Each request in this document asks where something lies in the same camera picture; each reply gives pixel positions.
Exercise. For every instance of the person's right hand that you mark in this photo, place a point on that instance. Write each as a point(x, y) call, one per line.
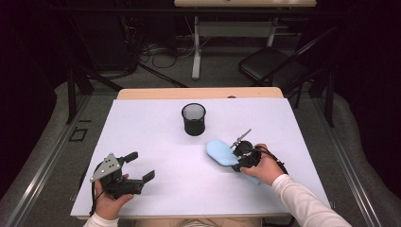
point(268, 168)

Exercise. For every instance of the white desk with wooden top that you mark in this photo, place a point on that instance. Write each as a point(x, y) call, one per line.
point(236, 29)

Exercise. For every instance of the floor socket frame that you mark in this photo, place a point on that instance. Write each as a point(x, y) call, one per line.
point(72, 138)

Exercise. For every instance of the light blue hairbrush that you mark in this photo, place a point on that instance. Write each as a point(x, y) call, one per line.
point(219, 151)

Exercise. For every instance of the black folding chair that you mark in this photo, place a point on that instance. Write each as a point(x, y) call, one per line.
point(268, 63)

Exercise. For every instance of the person's left hand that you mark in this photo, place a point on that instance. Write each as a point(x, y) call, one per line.
point(108, 206)

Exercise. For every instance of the aluminium floor rail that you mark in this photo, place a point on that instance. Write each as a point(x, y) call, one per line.
point(353, 176)
point(41, 176)

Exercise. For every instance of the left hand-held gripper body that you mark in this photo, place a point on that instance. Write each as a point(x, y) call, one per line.
point(110, 171)

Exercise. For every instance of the black mesh pen cup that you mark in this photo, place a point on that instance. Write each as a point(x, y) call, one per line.
point(194, 127)

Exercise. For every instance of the black metal stand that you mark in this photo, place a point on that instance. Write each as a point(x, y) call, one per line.
point(71, 94)

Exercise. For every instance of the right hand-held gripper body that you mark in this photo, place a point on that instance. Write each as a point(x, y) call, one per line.
point(247, 156)

